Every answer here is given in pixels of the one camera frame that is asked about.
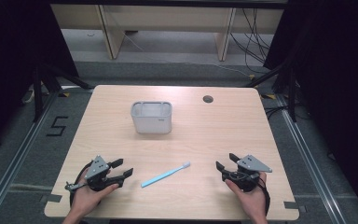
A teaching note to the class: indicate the person's left hand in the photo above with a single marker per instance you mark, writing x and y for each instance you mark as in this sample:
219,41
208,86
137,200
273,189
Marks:
87,197

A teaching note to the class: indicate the grey plastic holder cup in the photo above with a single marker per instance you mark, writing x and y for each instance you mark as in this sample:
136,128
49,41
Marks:
151,119

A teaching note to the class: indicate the black metal stand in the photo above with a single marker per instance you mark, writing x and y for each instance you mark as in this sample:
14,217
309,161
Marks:
292,93
38,93

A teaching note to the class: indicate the light wooden desk frame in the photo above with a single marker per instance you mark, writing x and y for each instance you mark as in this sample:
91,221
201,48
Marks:
167,18

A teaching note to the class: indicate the grey tape strip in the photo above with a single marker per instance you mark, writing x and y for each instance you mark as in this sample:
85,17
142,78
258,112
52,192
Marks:
291,205
51,198

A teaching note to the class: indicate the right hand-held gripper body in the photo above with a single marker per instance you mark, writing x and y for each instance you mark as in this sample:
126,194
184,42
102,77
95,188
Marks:
250,174

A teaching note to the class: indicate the metal floor rail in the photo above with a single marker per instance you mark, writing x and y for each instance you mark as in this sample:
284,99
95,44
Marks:
310,161
15,161

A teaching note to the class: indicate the dark curtain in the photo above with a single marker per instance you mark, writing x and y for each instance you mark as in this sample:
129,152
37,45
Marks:
338,77
9,62

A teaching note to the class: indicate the yellow floor tape piece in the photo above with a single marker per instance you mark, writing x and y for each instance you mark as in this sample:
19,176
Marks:
269,96
64,94

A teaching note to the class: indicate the light blue toothbrush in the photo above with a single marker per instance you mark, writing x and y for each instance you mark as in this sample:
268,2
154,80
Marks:
164,175

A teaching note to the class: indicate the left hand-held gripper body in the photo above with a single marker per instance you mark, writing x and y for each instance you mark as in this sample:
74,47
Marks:
97,168

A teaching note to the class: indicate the person's right hand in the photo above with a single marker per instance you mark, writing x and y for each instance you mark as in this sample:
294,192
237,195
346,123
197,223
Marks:
251,199

